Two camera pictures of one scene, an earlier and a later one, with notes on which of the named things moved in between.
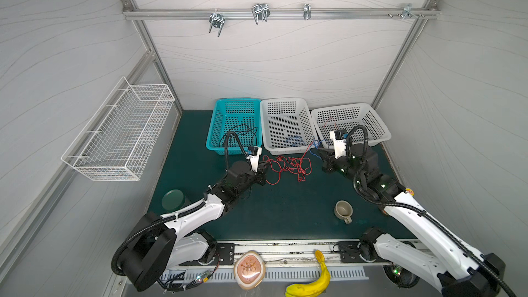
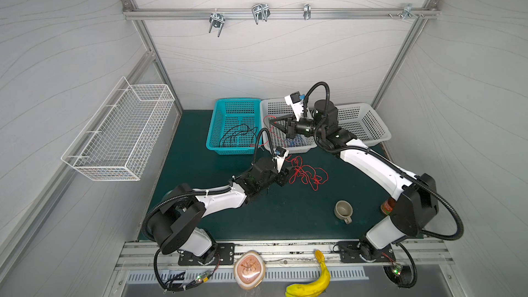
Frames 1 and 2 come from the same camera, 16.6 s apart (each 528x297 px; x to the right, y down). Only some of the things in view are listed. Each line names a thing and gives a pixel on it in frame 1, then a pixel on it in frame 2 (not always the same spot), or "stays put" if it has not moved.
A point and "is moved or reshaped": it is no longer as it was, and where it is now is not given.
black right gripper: (330, 161) to (291, 127)
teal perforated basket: (241, 115) stays put
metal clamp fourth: (407, 11) stays put
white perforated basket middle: (287, 126) stays put
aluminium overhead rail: (280, 14) stays put
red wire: (334, 121) is moved or reshaped
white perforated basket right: (346, 117) stays put
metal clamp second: (260, 12) stays put
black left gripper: (261, 172) to (282, 177)
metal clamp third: (306, 11) stays put
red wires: (302, 167) is moved or reshaped
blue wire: (294, 141) stays put
